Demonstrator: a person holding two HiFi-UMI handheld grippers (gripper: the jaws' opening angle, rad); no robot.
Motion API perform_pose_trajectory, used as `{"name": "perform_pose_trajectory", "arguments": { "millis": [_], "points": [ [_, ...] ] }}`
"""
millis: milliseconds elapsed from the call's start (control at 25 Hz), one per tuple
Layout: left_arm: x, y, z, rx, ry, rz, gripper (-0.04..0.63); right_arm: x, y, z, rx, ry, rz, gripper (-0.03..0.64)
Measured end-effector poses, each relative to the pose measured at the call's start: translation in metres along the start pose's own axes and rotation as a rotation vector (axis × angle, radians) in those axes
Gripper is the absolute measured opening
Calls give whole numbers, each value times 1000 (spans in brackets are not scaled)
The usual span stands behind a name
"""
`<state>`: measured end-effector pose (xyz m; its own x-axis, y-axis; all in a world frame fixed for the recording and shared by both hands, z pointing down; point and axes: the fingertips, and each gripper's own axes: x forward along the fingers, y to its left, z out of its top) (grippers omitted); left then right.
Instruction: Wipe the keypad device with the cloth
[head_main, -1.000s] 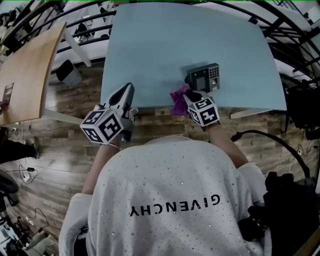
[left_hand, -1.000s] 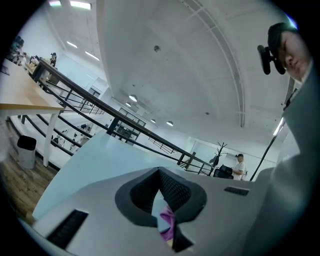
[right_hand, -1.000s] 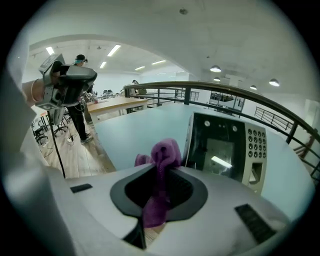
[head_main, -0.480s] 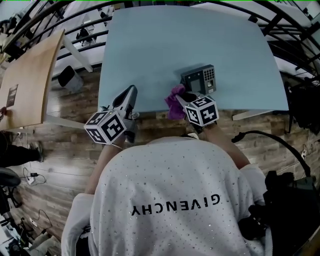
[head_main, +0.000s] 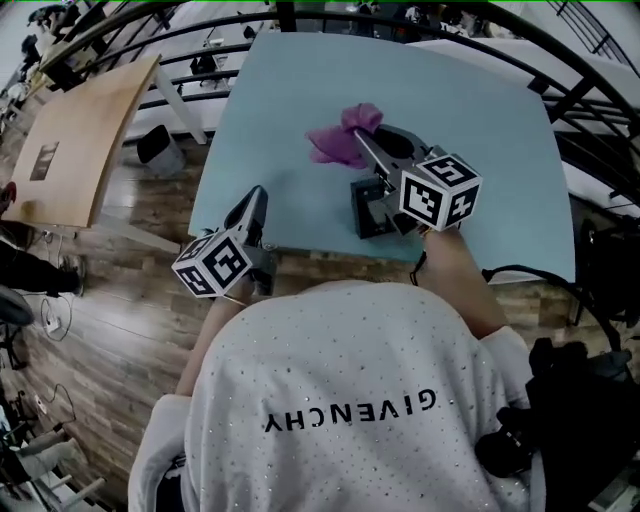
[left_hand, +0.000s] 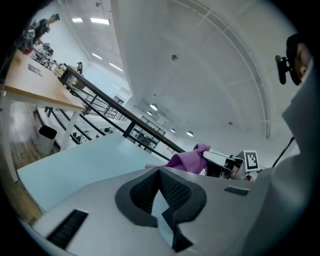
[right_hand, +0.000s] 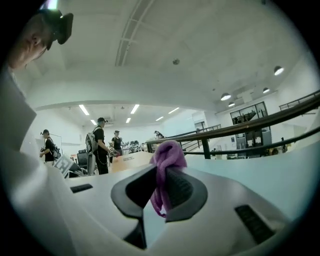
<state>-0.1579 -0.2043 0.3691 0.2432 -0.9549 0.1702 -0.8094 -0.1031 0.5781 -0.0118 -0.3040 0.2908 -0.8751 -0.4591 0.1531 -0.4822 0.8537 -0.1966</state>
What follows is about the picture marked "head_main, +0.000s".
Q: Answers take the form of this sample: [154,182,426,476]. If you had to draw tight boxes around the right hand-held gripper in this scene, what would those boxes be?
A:
[352,124,485,235]

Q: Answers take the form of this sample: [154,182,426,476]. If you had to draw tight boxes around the grey office chair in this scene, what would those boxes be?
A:
[0,284,35,326]

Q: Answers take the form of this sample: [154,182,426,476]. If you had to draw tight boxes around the light blue table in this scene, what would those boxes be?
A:
[188,30,577,284]

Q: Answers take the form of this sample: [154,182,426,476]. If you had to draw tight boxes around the person's right forearm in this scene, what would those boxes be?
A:
[417,227,511,341]

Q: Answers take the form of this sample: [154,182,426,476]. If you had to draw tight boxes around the person's white studded shirt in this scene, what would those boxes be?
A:
[127,279,546,512]

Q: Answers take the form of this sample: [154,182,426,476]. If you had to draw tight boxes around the black office chair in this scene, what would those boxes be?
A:
[574,214,640,326]

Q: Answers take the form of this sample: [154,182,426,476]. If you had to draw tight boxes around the light wooden table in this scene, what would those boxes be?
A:
[0,53,209,254]

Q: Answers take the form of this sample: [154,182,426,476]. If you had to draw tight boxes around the purple cloth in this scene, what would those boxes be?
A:
[305,102,385,169]

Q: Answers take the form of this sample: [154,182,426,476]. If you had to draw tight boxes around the black backpack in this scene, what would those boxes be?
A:
[473,264,640,501]

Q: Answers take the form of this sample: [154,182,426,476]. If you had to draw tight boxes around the grey trash bin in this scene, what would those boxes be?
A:
[136,123,187,176]

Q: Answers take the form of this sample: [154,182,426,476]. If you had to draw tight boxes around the person's left forearm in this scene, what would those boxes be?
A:
[174,287,251,396]

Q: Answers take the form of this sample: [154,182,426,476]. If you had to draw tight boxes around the dark sheet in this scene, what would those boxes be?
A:
[29,141,60,182]

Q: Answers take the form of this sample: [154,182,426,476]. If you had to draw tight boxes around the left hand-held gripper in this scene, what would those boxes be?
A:
[171,185,278,300]

